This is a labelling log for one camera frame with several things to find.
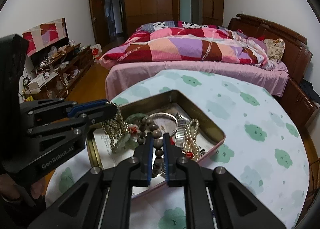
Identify jade pendant with red knot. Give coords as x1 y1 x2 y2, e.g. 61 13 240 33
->
114 124 140 153

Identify gold bead chain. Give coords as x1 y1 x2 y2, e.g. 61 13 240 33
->
101 102 130 153

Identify grey-green bead bracelet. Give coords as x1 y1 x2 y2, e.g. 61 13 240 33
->
135 116 166 177

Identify silver metal watch band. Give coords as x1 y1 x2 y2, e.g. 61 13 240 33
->
174 118 187 148

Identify left hand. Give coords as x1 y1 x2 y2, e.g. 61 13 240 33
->
0 174 46 201

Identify pink metal tin box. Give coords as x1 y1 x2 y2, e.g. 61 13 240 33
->
87 90 226 196

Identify wooden tv cabinet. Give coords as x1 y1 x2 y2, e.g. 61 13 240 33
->
22 44 94 101

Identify red white shopping bag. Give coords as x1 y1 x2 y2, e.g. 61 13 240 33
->
91 44 103 63

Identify covered television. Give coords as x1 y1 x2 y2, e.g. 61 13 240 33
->
22 18 69 67

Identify cloud pattern tablecloth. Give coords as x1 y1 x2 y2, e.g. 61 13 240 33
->
46 70 309 228

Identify patchwork pink quilt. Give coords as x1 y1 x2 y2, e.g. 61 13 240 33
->
99 21 275 70

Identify wooden nightstand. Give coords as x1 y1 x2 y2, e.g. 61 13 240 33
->
279 79 319 130

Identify dark clothes on nightstand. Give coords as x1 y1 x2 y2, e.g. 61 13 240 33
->
299 79 320 104

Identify floral pillow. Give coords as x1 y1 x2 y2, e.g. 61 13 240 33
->
264 38 285 63

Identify wooden headboard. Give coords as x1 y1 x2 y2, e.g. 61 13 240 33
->
227 13 314 84

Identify white pearl necklace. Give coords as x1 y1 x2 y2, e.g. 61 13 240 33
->
182 118 201 161

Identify silver bangle bracelet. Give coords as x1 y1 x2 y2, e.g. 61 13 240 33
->
149 111 179 140

